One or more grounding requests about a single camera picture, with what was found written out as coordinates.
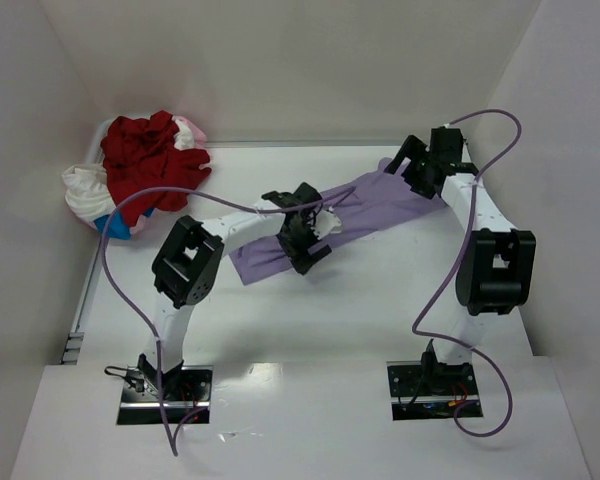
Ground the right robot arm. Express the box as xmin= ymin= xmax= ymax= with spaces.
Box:
xmin=385 ymin=127 xmax=536 ymax=396

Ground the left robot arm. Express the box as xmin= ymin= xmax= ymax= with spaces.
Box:
xmin=138 ymin=182 xmax=342 ymax=396

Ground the pink t-shirt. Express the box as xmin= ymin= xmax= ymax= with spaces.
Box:
xmin=173 ymin=116 xmax=207 ymax=151

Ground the red t-shirt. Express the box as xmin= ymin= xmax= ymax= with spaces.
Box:
xmin=101 ymin=110 xmax=212 ymax=204

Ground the blue t-shirt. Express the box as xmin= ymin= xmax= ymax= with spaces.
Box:
xmin=93 ymin=209 xmax=154 ymax=240

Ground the white t-shirt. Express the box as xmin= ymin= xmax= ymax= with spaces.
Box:
xmin=61 ymin=164 xmax=116 ymax=231

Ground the white laundry basket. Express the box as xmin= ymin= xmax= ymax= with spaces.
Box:
xmin=83 ymin=117 xmax=115 ymax=164

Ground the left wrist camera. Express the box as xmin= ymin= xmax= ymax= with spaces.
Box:
xmin=311 ymin=207 xmax=343 ymax=241

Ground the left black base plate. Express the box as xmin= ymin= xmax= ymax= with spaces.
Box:
xmin=105 ymin=366 xmax=213 ymax=426

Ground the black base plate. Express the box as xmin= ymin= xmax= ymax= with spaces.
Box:
xmin=105 ymin=366 xmax=213 ymax=426
xmin=387 ymin=362 xmax=483 ymax=421

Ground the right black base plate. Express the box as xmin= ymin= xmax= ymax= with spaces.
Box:
xmin=387 ymin=362 xmax=483 ymax=421

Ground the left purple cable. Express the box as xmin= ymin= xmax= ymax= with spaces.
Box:
xmin=100 ymin=185 xmax=356 ymax=457

